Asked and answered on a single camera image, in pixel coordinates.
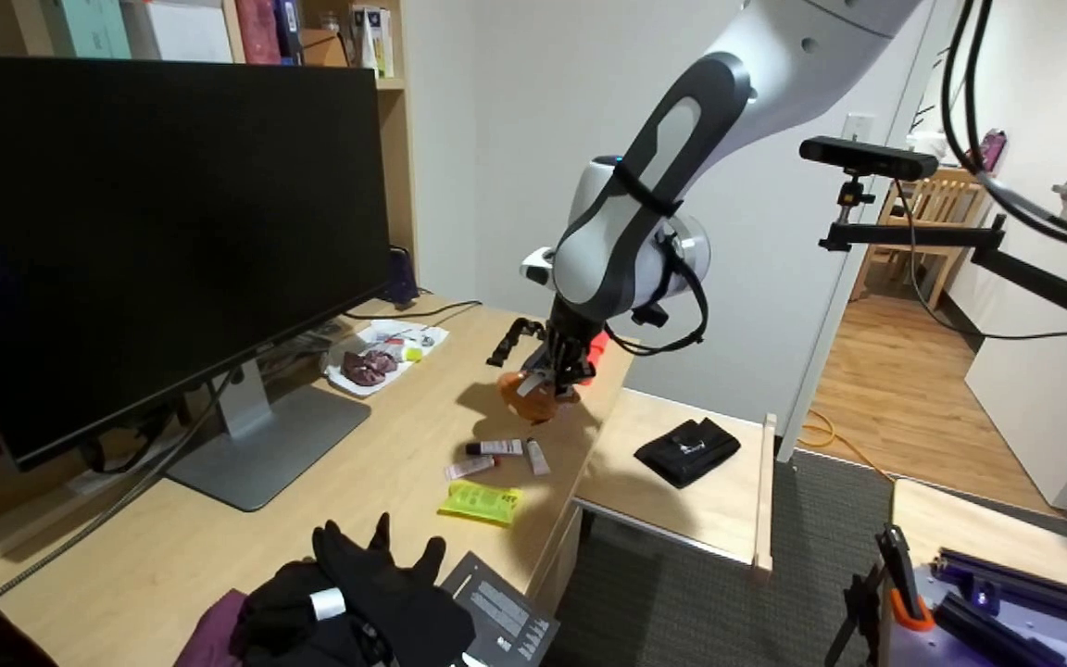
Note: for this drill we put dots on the white book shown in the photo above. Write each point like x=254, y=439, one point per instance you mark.
x=186, y=27

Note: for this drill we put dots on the white plate with dark food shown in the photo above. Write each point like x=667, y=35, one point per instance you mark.
x=371, y=363

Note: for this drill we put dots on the brown box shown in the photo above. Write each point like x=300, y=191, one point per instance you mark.
x=324, y=50

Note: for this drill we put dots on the wooden sliding tray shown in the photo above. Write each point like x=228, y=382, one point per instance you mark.
x=684, y=505

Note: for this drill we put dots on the maroon book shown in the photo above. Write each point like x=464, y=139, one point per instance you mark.
x=262, y=27

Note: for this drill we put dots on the teal book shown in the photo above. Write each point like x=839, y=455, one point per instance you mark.
x=94, y=24

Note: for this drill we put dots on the black pouch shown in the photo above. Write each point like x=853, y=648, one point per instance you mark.
x=686, y=455

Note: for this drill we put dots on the dark grey floor mat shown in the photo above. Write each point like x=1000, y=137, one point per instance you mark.
x=705, y=605

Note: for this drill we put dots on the white cabinet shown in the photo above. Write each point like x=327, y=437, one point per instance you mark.
x=1040, y=408

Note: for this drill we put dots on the black gloves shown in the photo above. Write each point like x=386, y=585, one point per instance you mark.
x=360, y=597

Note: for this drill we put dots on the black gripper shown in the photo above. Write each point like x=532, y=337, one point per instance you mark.
x=570, y=343

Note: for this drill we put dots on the purple cloth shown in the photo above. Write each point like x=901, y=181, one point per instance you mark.
x=217, y=633

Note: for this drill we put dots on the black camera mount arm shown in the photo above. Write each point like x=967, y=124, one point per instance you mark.
x=928, y=235

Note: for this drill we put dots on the purple tool case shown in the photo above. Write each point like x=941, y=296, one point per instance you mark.
x=1026, y=615

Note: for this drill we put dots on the blue book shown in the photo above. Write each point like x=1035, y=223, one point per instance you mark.
x=290, y=24

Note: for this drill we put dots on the green packet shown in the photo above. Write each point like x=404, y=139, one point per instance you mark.
x=480, y=505

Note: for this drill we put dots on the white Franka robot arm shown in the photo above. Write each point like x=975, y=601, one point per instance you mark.
x=684, y=137

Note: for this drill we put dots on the white marker with black cap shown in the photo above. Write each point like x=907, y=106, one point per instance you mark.
x=496, y=448

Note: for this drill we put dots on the pink bottle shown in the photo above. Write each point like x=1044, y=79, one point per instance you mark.
x=994, y=150

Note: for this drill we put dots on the black computer monitor with stand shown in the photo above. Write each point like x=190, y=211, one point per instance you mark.
x=149, y=223

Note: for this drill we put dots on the black stereo camera bar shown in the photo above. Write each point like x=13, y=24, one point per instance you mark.
x=868, y=159

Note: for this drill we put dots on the dark grey box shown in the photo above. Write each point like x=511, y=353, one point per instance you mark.
x=501, y=616

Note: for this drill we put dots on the dark purple bottle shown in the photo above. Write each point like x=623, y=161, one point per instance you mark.
x=401, y=279

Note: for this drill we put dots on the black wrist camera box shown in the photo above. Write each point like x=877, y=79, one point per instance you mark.
x=653, y=312

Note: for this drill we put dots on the black elongated case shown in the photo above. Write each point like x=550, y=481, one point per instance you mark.
x=511, y=338

